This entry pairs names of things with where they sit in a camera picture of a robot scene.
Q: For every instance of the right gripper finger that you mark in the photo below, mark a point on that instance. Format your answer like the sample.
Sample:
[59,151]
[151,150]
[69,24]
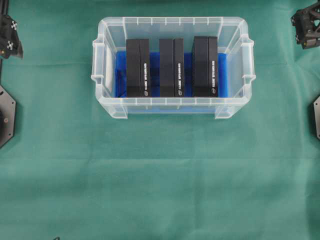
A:
[307,26]

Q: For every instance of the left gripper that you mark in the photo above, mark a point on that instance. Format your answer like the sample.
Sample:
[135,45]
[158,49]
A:
[10,44]

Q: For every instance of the black camera box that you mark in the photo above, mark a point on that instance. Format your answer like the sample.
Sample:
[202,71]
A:
[138,76]
[171,68]
[205,75]

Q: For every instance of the clear plastic storage case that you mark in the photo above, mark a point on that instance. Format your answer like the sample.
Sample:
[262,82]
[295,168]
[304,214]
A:
[233,40]

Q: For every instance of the blue cloth liner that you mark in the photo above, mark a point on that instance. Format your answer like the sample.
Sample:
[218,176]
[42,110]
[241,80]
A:
[121,76]

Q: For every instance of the green table cloth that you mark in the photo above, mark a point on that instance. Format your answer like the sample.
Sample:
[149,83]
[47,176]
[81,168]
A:
[74,172]

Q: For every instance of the black frame post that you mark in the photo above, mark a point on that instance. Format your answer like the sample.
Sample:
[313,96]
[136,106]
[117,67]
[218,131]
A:
[4,6]

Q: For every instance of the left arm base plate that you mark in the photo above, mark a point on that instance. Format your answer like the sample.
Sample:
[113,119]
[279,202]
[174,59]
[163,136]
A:
[7,116]

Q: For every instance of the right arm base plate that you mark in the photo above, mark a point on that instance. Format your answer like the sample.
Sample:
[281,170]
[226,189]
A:
[314,117]

